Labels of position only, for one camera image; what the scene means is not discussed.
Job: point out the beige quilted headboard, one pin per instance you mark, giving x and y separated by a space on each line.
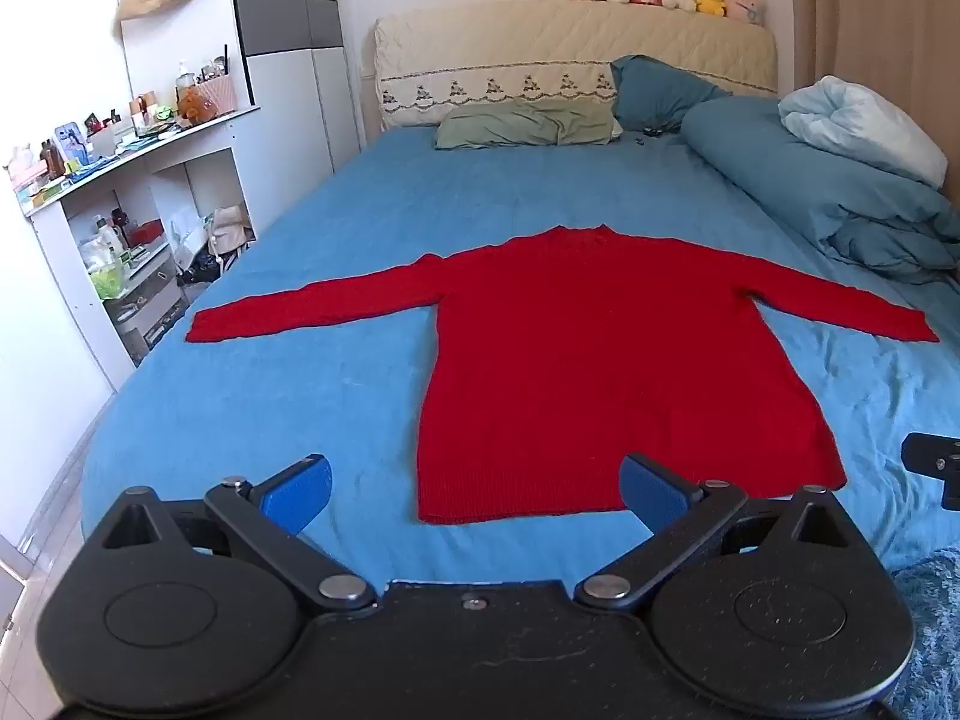
525 45

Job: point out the green plastic bag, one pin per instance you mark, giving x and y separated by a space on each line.
105 274

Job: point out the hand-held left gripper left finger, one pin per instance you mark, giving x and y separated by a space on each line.
296 491

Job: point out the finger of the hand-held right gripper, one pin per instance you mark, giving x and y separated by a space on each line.
930 454

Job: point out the white pillow on duvet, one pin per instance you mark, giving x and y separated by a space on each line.
862 120

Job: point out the white and grey wardrobe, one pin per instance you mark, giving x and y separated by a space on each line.
285 90

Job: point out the pink striped container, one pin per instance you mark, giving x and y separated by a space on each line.
219 95

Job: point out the beige curtain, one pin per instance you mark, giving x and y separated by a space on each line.
885 7

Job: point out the white shelf unit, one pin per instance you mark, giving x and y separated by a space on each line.
49 262

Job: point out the blue box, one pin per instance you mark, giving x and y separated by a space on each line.
71 139

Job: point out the red box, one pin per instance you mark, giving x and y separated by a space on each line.
144 232

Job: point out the blue shaggy rug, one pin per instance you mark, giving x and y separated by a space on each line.
930 637

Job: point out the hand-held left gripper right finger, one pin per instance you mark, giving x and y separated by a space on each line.
652 495

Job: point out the red knit sweater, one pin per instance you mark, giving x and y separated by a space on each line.
600 352

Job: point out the green pillow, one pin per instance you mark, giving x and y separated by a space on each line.
517 124

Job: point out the clear bottle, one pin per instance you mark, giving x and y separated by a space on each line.
184 81

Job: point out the pale pink plush toy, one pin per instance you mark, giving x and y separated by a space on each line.
746 7

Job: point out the blue pillow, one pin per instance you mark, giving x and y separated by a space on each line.
660 90

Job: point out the blue duvet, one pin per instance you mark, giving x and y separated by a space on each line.
787 165

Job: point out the brown teddy bear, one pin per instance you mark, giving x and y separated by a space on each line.
196 106

